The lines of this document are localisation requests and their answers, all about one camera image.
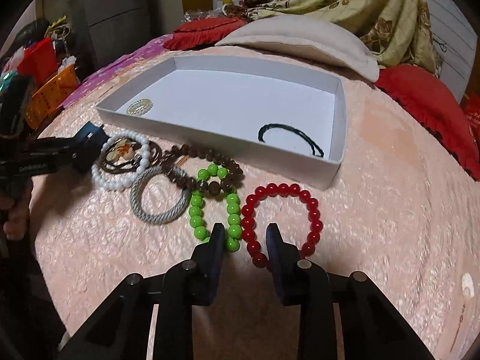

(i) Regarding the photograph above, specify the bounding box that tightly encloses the red bead bracelet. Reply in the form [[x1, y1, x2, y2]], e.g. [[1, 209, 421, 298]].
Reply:
[[239, 182, 325, 271]]

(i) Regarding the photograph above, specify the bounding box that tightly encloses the gold spiral hair tie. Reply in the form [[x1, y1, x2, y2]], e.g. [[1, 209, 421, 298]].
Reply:
[[125, 97, 154, 116]]

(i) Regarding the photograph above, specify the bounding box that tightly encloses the black cord hair tie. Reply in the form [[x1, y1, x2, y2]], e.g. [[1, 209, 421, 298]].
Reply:
[[257, 122, 326, 159]]

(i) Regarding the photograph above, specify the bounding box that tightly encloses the person's left hand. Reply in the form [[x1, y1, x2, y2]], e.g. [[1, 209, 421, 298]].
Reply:
[[1, 179, 33, 241]]

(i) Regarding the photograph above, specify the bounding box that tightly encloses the orange plastic basket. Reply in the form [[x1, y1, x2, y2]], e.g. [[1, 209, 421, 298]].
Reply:
[[25, 64, 79, 130]]

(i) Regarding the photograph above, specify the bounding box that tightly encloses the red plastic box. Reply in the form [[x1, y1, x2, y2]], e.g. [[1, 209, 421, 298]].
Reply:
[[17, 37, 58, 87]]

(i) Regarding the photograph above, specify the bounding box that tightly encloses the purple floral blanket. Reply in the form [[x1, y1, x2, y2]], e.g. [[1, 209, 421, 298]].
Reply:
[[60, 34, 173, 108]]

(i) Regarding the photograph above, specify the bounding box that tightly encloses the shallow white cardboard box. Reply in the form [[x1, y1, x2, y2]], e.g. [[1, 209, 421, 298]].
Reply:
[[97, 55, 347, 189]]

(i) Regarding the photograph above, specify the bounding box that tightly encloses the grey cabinet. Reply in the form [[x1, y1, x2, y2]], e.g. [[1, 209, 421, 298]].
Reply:
[[68, 0, 151, 70]]

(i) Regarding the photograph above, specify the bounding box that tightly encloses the shell hairpin with tassel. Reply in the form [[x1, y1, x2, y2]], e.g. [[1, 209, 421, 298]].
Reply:
[[450, 272, 475, 352]]

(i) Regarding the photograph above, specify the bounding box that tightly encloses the red ruffled cushion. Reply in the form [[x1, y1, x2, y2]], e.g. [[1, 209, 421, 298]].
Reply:
[[163, 17, 247, 50]]

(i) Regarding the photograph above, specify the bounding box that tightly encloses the red pillow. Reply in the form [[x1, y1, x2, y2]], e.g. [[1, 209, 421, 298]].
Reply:
[[375, 64, 479, 181]]

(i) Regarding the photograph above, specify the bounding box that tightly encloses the beige pillow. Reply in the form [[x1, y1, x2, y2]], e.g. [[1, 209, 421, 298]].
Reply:
[[216, 15, 380, 83]]

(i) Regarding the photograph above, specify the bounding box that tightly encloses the red shopping bag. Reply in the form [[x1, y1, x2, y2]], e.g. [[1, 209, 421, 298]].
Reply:
[[460, 91, 480, 147]]

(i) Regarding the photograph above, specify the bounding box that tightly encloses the floral yellow quilt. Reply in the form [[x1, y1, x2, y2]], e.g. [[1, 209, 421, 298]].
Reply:
[[245, 0, 437, 73]]

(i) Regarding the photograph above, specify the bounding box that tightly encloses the white pearl bead bracelet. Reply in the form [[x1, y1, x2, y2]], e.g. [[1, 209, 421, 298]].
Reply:
[[90, 128, 152, 192]]

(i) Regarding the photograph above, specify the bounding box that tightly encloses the green bead bracelet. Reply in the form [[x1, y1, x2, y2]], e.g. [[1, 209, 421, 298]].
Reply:
[[188, 163, 243, 253]]

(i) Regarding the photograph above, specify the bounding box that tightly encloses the brown cord flower pendant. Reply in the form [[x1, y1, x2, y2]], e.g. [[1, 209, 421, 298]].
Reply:
[[100, 138, 142, 174]]

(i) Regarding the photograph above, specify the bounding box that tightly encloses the grey braided rope bracelet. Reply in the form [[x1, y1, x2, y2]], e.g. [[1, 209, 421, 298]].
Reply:
[[128, 164, 193, 226]]

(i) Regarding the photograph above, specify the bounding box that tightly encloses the dark brown bead bracelet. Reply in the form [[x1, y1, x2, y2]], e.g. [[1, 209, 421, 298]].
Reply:
[[160, 142, 246, 197]]

